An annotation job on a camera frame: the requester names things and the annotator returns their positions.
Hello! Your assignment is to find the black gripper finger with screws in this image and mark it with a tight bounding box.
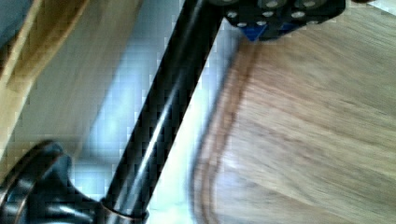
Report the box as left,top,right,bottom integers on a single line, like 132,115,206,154
207,0,347,42

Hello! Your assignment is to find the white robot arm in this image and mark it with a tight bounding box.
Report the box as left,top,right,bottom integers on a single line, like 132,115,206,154
1,0,346,224

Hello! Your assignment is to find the light bamboo drawer cabinet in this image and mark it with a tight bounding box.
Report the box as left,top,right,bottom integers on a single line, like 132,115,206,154
0,0,92,157

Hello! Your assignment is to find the dark wooden cutting board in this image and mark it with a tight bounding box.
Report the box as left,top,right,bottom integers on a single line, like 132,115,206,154
192,5,396,224

